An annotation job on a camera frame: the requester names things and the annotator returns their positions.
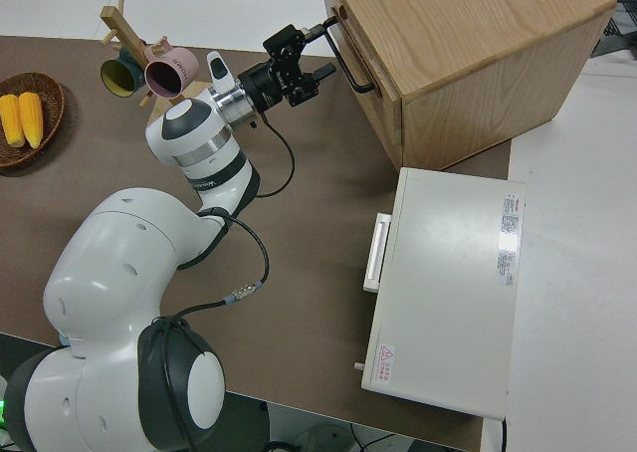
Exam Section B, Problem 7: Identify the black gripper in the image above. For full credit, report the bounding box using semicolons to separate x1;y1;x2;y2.
237;22;336;113

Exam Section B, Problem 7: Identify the wooden drawer with black handle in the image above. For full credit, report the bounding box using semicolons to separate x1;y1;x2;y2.
321;3;387;100

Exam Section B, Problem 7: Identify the light wooden drawer cabinet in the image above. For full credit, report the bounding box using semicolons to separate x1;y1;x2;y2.
318;0;618;170

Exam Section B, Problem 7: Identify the pink mug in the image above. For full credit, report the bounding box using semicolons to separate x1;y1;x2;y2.
142;46;201;99

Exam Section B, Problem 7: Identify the brown table mat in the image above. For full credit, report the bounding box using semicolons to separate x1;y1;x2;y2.
0;34;514;452

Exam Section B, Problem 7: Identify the wooden mug tree stand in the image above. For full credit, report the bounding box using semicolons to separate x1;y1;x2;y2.
99;0;213;124

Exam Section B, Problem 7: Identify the dark green mug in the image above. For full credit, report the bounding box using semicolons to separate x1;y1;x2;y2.
99;48;145;99

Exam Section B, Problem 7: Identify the white toaster oven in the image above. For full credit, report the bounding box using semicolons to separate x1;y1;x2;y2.
360;166;528;420

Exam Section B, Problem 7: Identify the brown wicker basket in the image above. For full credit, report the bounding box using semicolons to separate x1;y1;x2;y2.
0;72;66;168

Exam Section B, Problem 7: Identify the yellow corn cob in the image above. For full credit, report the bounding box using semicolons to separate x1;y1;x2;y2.
0;95;25;148
18;92;45;149

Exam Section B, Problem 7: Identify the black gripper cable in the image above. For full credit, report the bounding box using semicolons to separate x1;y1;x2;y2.
148;113;296;452

